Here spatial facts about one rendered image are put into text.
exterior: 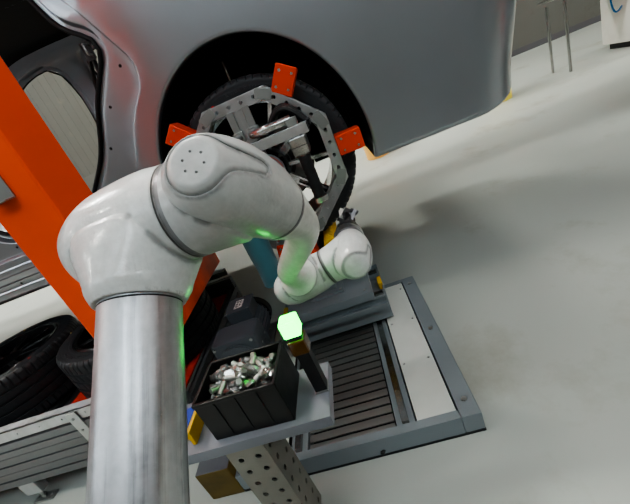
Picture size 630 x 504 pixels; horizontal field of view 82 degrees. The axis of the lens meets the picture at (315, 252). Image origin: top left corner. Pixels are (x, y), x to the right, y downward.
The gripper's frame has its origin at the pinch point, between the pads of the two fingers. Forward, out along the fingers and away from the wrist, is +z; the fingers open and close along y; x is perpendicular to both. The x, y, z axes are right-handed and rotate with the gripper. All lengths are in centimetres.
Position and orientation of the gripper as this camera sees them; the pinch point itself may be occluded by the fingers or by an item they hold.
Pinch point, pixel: (343, 214)
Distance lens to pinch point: 127.8
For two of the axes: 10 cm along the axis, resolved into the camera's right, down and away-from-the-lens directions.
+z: 0.0, -4.1, 9.1
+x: -9.2, -3.6, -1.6
